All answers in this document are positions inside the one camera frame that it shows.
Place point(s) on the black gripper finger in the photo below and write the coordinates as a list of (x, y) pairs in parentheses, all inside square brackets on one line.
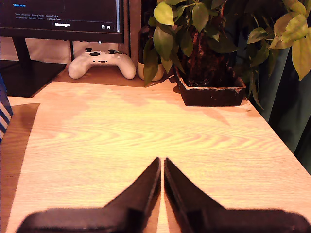
[(177, 189), (148, 189)]

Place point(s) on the blue shoebox with hinged lid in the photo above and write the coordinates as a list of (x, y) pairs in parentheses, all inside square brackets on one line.
[(5, 114)]

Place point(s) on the leafy plant in black square pot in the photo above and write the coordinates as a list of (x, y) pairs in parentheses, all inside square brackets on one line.
[(211, 94)]

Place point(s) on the dark plant in small white pot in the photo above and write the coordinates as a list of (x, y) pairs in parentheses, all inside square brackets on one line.
[(158, 72)]

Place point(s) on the white game controller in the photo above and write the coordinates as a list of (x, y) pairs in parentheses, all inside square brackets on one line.
[(102, 61)]

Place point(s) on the dark teal curtain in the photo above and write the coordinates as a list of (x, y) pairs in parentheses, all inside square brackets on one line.
[(286, 102)]

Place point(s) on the black monitor stand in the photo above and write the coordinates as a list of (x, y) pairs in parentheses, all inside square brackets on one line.
[(26, 75)]

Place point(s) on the black Huawei computer monitor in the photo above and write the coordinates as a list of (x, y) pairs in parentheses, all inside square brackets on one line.
[(60, 14)]

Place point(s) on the trailing plant with light-green leaves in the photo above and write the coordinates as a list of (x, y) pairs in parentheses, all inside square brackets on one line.
[(296, 31)]

